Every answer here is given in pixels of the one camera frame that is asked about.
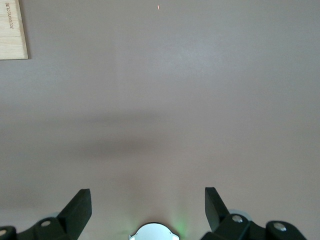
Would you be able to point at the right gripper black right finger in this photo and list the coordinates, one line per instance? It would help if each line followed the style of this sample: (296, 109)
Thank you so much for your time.
(220, 217)

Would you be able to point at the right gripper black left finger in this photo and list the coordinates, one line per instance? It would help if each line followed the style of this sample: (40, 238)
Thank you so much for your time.
(72, 215)

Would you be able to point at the bamboo cutting board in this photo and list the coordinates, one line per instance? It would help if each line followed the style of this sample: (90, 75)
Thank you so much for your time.
(12, 30)

